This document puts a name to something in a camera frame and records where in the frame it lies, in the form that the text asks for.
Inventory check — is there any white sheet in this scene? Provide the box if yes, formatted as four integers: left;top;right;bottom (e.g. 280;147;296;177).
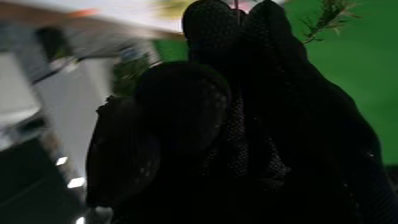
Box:
34;56;118;188

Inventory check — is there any green sprig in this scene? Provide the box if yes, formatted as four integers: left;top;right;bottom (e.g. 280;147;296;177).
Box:
299;0;361;46

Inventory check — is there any dark mat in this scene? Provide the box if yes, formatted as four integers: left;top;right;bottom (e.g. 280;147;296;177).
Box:
0;136;91;224

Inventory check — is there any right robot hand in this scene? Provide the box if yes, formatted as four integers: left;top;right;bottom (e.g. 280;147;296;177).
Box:
84;0;398;224

